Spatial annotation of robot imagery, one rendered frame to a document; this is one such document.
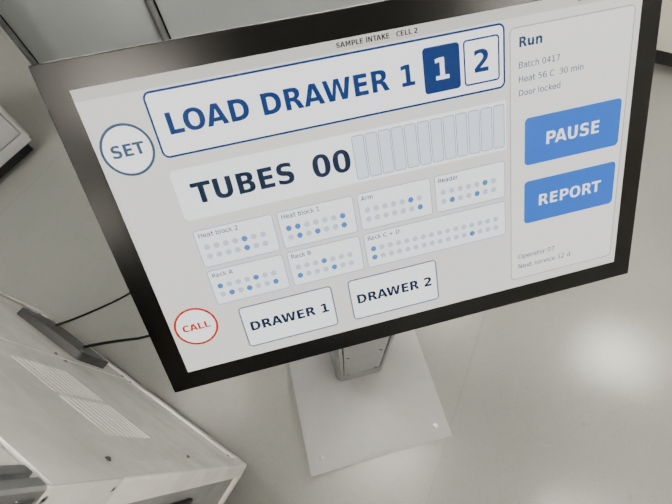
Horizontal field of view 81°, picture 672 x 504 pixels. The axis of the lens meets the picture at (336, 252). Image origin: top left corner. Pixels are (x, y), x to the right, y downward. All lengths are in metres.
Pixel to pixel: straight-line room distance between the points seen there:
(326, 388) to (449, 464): 0.44
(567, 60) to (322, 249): 0.28
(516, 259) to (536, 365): 1.11
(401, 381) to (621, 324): 0.82
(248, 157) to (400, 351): 1.12
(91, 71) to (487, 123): 0.33
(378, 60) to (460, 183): 0.13
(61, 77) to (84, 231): 1.59
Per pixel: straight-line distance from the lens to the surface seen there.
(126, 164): 0.36
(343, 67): 0.35
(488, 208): 0.42
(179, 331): 0.41
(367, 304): 0.41
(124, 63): 0.36
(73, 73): 0.37
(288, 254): 0.37
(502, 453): 1.46
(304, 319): 0.40
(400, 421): 1.36
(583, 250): 0.50
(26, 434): 0.61
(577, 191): 0.47
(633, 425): 1.65
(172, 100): 0.35
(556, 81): 0.43
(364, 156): 0.36
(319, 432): 1.35
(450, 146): 0.38
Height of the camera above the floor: 1.38
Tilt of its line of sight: 63 degrees down
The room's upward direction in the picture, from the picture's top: 4 degrees counter-clockwise
